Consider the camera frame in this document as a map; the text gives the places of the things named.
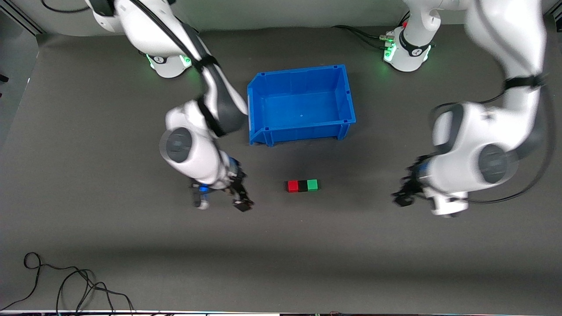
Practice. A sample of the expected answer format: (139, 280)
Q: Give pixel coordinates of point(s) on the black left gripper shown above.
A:
(411, 183)

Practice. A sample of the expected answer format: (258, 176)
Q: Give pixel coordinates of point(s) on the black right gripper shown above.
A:
(235, 184)

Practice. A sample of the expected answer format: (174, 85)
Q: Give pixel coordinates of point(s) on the red cube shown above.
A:
(293, 186)

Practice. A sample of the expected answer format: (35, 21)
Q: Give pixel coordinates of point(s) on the green cube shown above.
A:
(312, 185)

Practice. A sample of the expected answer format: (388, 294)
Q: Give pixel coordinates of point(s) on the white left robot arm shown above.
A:
(483, 140)

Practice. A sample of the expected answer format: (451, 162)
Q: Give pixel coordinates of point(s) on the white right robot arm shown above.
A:
(193, 145)

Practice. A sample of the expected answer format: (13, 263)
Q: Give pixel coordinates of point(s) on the black cube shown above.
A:
(303, 186)

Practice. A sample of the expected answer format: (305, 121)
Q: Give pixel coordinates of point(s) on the blue plastic storage bin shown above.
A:
(303, 105)

